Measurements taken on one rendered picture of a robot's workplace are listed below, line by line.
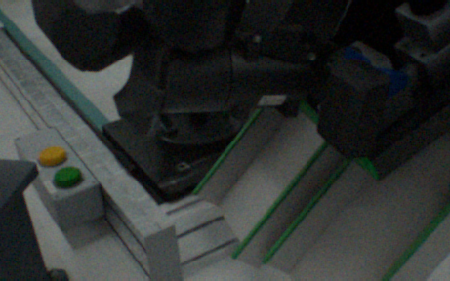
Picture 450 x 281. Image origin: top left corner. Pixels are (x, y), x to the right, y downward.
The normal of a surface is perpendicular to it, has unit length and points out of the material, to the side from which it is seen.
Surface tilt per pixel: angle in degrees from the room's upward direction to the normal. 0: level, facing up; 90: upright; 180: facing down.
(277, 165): 45
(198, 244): 90
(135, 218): 0
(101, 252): 0
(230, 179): 90
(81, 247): 0
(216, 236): 90
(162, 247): 90
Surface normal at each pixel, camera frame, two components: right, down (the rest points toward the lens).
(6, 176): -0.07, -0.84
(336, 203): 0.36, 0.47
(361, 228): -0.71, -0.42
